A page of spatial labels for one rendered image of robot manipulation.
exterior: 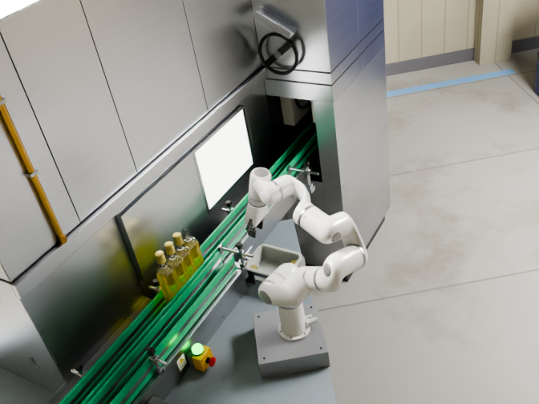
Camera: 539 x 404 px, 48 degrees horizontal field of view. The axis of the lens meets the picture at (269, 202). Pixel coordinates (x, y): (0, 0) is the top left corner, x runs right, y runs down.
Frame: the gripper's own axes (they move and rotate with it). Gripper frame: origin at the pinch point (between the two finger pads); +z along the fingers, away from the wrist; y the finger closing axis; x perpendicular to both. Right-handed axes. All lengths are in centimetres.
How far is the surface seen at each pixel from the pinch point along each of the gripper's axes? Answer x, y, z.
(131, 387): -9, 66, 28
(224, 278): -9.2, 6.3, 29.9
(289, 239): -2, -42, 45
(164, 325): -17, 38, 30
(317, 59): -20, -90, -23
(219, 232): -25.8, -16.2, 31.9
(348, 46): -14, -112, -23
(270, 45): -45, -89, -23
